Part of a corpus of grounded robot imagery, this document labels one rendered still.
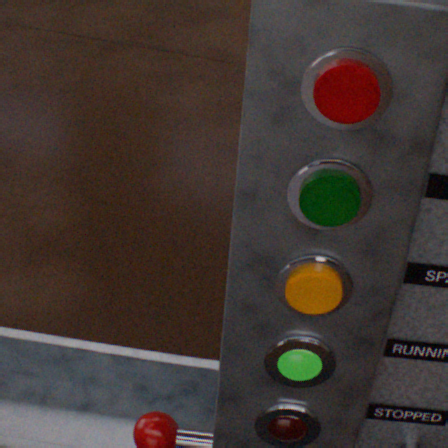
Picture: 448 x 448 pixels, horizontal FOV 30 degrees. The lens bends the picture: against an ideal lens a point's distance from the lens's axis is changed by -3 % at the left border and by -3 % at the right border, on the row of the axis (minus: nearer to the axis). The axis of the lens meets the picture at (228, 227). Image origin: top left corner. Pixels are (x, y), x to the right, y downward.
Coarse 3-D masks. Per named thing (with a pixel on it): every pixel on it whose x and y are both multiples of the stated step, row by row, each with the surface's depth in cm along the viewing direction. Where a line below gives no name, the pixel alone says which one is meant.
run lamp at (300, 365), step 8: (288, 352) 41; (296, 352) 41; (304, 352) 41; (280, 360) 42; (288, 360) 41; (296, 360) 41; (304, 360) 41; (312, 360) 41; (320, 360) 42; (280, 368) 42; (288, 368) 42; (296, 368) 42; (304, 368) 42; (312, 368) 42; (320, 368) 42; (288, 376) 42; (296, 376) 42; (304, 376) 42; (312, 376) 42
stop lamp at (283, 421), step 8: (280, 416) 45; (288, 416) 44; (272, 424) 45; (280, 424) 45; (288, 424) 44; (296, 424) 44; (304, 424) 45; (272, 432) 45; (280, 432) 45; (288, 432) 45; (296, 432) 45; (304, 432) 45; (280, 440) 45; (288, 440) 45; (296, 440) 45
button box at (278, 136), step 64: (256, 0) 31; (320, 0) 31; (384, 0) 31; (256, 64) 33; (384, 64) 32; (256, 128) 34; (320, 128) 34; (384, 128) 34; (256, 192) 36; (384, 192) 36; (256, 256) 38; (384, 256) 38; (256, 320) 41; (320, 320) 40; (384, 320) 40; (256, 384) 44; (320, 384) 43
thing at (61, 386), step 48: (0, 336) 69; (48, 336) 70; (0, 384) 71; (48, 384) 71; (96, 384) 72; (144, 384) 71; (192, 384) 70; (0, 432) 67; (48, 432) 67; (96, 432) 68
